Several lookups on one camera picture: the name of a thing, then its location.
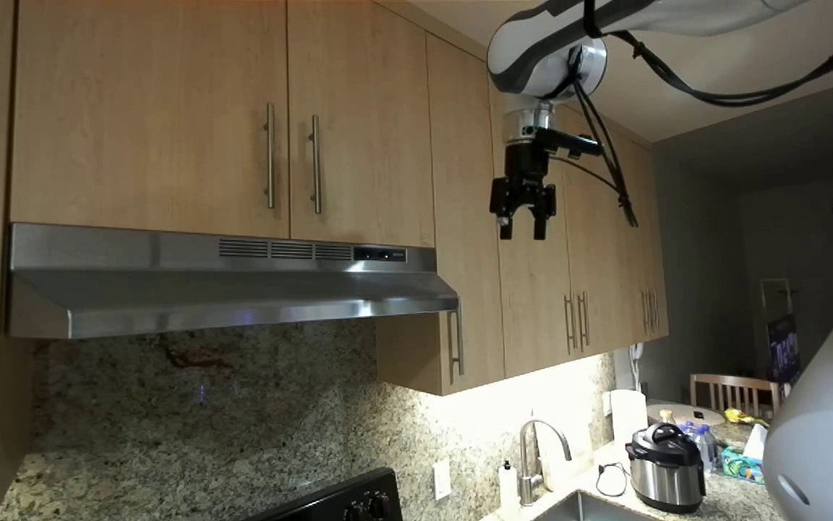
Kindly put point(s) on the clear plastic bottle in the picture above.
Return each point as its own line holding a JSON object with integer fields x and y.
{"x": 702, "y": 445}

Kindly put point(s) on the wooden chair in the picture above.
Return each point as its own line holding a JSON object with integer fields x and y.
{"x": 738, "y": 391}

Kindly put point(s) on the dark hanging wall item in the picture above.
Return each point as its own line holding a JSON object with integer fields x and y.
{"x": 781, "y": 338}

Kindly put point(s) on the steel pressure cooker black lid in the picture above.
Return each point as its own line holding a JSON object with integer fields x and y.
{"x": 667, "y": 474}

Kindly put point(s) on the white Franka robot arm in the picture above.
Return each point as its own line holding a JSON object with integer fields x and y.
{"x": 822, "y": 436}

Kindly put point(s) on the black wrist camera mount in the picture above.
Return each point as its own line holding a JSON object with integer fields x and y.
{"x": 557, "y": 142}

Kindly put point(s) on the chrome sink faucet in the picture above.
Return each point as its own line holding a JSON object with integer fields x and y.
{"x": 534, "y": 463}

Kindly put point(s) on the white soap bottle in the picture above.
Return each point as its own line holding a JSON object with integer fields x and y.
{"x": 511, "y": 488}

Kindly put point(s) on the stainless steel range hood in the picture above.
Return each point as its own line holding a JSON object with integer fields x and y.
{"x": 196, "y": 291}

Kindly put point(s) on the stainless steel sink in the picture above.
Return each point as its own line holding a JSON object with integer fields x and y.
{"x": 592, "y": 508}

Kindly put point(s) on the black electric stove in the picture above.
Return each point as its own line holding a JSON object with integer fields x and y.
{"x": 339, "y": 501}

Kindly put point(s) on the narrow long wood cabinet door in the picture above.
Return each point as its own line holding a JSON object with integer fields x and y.
{"x": 470, "y": 242}

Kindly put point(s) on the wood cabinet door white inside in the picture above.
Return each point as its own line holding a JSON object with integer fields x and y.
{"x": 360, "y": 125}

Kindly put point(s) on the white countertop container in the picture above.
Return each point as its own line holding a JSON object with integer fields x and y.
{"x": 628, "y": 416}

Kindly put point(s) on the white wall outlet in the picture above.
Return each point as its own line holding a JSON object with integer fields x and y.
{"x": 444, "y": 478}

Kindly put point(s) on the colourful tissue box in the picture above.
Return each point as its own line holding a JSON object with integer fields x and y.
{"x": 741, "y": 462}

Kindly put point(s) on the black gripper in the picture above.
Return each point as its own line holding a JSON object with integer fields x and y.
{"x": 524, "y": 164}

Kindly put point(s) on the wide light wood cabinet door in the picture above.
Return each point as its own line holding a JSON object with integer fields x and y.
{"x": 145, "y": 118}

